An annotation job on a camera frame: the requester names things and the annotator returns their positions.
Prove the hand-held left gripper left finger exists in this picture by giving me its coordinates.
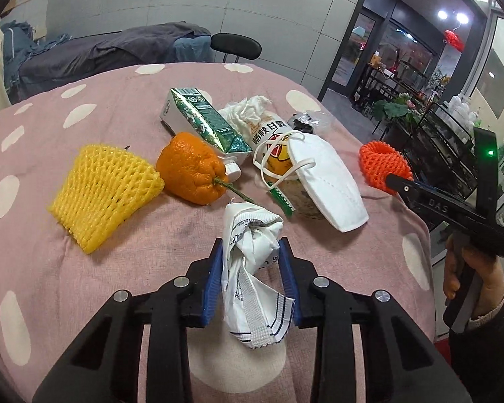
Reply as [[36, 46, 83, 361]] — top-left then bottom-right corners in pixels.
[[31, 238, 225, 403]]

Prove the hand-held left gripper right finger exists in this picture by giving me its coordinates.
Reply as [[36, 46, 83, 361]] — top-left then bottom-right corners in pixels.
[[278, 237, 473, 403]]

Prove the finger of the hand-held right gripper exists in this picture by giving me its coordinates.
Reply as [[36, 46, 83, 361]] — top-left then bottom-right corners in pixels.
[[384, 173, 423, 204]]

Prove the white printed bag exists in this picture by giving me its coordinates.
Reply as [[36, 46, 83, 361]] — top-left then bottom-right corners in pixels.
[[222, 201, 295, 349]]

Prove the green milk carton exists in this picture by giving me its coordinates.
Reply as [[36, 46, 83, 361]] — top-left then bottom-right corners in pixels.
[[159, 87, 253, 182]]

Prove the person's right forearm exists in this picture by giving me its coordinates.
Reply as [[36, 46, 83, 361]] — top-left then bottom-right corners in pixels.
[[449, 289, 504, 403]]

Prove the person's right hand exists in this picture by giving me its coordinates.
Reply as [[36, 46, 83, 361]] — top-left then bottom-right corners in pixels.
[[443, 235, 504, 320]]

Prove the orange foam fruit net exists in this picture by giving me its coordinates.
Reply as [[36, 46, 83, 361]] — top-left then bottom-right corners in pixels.
[[359, 140, 413, 196]]

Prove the black metal rack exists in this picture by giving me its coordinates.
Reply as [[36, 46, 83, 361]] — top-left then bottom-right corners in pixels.
[[386, 101, 488, 223]]

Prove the white face mask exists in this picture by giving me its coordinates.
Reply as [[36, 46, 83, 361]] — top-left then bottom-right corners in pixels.
[[254, 131, 369, 232]]

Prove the green potted plant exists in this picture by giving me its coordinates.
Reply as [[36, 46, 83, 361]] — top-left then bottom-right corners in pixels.
[[372, 96, 421, 133]]

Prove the cluster of white bottles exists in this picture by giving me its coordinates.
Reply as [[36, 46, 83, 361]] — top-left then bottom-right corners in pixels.
[[445, 94, 484, 132]]

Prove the dark wooden table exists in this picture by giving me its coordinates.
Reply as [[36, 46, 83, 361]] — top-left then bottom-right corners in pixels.
[[353, 59, 437, 114]]

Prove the clear plastic wrapper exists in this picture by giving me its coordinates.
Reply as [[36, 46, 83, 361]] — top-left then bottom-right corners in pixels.
[[286, 111, 332, 135]]

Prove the orange tangerine with stem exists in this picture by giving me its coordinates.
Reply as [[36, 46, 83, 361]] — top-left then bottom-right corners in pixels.
[[155, 131, 256, 206]]

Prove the yellow juice bottle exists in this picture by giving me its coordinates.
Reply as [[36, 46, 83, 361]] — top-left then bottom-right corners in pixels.
[[252, 111, 332, 221]]

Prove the yellow foam fruit net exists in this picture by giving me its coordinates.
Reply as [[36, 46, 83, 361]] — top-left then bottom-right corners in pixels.
[[48, 143, 165, 255]]

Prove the pink dotted blanket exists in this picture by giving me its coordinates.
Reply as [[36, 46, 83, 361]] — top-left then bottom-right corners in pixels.
[[0, 62, 437, 403]]

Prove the red lantern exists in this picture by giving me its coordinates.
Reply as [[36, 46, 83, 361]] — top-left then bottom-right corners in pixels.
[[444, 29, 467, 53]]

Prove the crumpled white tissue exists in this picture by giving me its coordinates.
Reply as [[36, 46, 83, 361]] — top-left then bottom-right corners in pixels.
[[218, 96, 274, 143]]

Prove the black chair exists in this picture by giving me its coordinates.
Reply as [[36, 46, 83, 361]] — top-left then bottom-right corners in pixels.
[[211, 33, 262, 65]]

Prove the pile of clothes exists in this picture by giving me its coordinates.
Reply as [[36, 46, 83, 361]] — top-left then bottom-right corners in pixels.
[[4, 22, 213, 93]]

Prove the blue cloth pile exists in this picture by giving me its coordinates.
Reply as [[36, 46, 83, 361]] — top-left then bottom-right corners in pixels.
[[0, 19, 72, 105]]

